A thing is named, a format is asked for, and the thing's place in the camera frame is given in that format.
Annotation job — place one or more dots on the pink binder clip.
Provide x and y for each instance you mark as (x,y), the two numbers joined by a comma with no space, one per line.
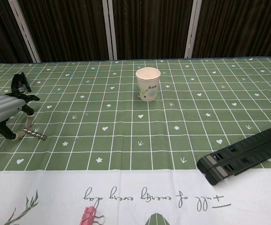
(90,215)

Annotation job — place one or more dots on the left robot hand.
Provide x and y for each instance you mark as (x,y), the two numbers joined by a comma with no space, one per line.
(2,105)

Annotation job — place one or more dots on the metal screw bit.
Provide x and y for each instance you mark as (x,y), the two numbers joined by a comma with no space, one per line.
(35,134)

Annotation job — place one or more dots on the dark folding screen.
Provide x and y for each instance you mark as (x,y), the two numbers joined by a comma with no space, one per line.
(135,28)

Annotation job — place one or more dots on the green checked tablecloth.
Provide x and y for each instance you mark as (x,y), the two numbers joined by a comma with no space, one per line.
(135,140)

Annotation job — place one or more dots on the black folding stand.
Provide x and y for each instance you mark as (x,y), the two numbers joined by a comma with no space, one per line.
(245,153)

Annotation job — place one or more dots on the white paper cup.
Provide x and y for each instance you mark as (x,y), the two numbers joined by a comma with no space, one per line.
(148,84)

